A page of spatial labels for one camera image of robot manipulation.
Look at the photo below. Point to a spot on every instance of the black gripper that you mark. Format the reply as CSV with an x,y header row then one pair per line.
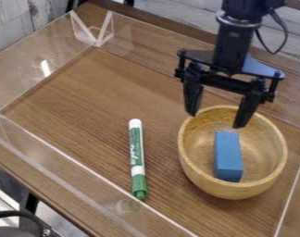
x,y
228,68

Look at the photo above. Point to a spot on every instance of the blue rectangular block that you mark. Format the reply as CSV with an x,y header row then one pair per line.
x,y
228,159

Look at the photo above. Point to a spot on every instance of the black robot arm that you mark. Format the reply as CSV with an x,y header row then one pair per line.
x,y
251,10

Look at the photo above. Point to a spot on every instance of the brown wooden bowl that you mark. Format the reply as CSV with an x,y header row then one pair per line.
x,y
264,151

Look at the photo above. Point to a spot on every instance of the green white marker pen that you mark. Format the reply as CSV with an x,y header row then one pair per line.
x,y
137,163

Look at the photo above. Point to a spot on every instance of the clear acrylic tray wall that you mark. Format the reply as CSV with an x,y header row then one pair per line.
x,y
76,81

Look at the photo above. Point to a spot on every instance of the black metal table frame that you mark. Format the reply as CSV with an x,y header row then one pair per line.
x,y
29,205

